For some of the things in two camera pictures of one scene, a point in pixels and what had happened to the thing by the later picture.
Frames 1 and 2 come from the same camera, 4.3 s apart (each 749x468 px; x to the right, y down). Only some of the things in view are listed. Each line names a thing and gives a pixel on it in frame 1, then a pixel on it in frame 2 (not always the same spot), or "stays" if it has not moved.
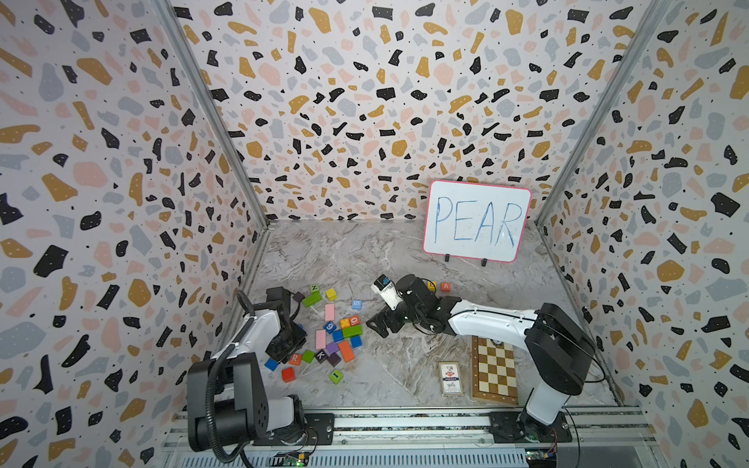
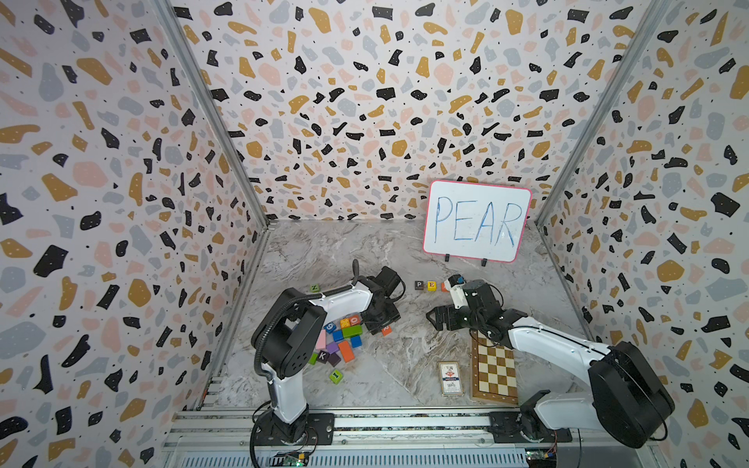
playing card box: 451,379 stays
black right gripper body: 402,313 to 459,319
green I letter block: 335,376 stays
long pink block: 321,339 stays
